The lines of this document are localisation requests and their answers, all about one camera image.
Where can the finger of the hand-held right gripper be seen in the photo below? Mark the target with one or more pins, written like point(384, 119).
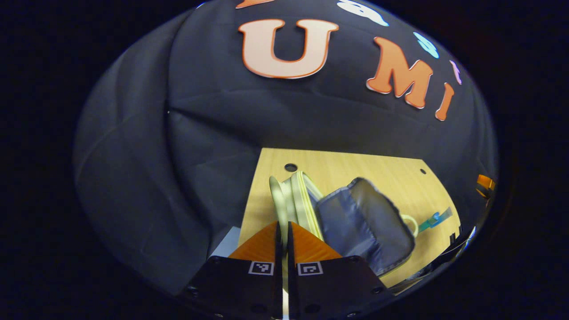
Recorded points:
point(485, 183)

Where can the pale yellow suitcase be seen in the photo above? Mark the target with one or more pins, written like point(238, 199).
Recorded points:
point(355, 222)

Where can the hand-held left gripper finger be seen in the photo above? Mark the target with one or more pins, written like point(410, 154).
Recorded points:
point(290, 249)
point(279, 249)

